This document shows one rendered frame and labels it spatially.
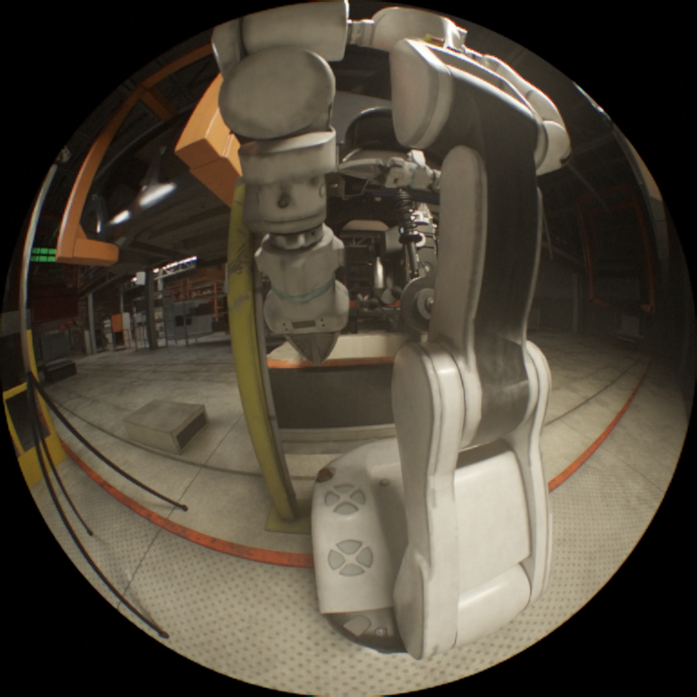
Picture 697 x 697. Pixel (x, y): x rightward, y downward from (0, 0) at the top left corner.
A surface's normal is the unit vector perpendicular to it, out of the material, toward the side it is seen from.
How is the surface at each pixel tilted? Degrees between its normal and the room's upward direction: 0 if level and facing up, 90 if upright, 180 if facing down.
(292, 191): 136
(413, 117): 108
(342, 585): 38
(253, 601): 0
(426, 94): 104
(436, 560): 45
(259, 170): 131
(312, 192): 123
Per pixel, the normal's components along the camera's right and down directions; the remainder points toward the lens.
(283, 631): -0.04, -0.98
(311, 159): 0.62, 0.68
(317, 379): 0.06, 0.19
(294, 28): 0.05, 0.98
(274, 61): 0.04, 0.79
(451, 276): -1.00, 0.04
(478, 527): 0.03, -0.61
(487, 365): 0.04, -0.38
